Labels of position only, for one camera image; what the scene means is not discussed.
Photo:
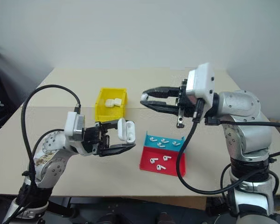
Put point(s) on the white earbud case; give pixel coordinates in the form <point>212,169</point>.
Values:
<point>118,101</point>
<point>127,130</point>
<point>109,103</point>

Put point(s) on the yellow plastic bin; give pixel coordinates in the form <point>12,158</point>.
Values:
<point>100,102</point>

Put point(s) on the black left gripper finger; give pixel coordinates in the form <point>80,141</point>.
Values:
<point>109,125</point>
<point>117,149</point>

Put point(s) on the black table frame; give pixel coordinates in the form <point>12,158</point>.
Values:
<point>63,206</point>

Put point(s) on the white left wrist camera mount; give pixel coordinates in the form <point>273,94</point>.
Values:
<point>71,123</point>

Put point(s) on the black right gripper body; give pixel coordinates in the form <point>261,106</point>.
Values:
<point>185,105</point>

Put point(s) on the dark backpack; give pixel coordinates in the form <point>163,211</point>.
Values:
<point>2,93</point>

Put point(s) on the blue plastic tray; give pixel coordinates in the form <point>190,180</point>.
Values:
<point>169,148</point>

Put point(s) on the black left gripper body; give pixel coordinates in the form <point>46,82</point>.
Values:
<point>93,140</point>

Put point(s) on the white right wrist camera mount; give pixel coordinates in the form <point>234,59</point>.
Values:
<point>201,84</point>

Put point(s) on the dark rounded shape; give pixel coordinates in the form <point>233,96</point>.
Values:
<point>108,219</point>

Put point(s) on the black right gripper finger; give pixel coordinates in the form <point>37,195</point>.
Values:
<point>163,91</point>
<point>163,107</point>

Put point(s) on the red plastic tray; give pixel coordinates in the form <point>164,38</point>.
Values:
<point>171,166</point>

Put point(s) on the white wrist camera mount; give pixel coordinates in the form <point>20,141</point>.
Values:
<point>201,84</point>
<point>71,123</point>

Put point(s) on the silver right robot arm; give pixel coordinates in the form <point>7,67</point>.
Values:
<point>245,105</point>

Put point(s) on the white earbud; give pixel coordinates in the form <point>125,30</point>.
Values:
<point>160,167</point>
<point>161,145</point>
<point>144,96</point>
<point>163,140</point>
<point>152,139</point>
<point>176,143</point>
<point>153,160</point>
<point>166,158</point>

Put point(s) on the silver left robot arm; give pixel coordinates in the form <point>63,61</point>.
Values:
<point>51,168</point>

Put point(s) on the closed white earbud case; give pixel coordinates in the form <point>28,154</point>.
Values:
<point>109,103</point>
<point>118,101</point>

